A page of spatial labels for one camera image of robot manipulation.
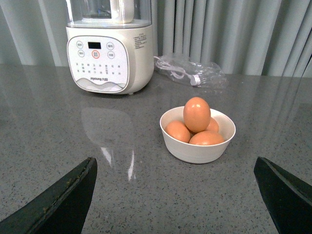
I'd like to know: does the white Joyoung blender appliance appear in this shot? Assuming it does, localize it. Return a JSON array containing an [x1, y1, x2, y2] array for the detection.
[[66, 0, 154, 95]]

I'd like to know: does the white ceramic bowl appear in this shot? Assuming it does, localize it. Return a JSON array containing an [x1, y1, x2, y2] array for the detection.
[[159, 106, 236, 164]]

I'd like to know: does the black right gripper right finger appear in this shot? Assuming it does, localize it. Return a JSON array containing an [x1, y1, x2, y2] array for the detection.
[[253, 157, 312, 234]]

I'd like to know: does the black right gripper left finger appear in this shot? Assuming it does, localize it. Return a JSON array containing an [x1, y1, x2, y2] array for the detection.
[[0, 157, 98, 234]]

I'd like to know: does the grey-green curtain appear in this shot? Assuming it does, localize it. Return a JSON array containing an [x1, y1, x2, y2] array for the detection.
[[0, 0, 312, 78]]

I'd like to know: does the brown egg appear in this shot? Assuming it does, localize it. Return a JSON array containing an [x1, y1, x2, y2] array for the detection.
[[165, 120, 191, 143], [189, 131, 225, 146], [183, 97, 211, 133], [206, 117, 219, 132]]

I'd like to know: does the white power cable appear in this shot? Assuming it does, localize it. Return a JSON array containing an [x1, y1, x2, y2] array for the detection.
[[154, 56, 201, 86]]

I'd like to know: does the clear plastic bag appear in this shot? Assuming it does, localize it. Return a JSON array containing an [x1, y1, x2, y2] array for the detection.
[[154, 53, 227, 89]]

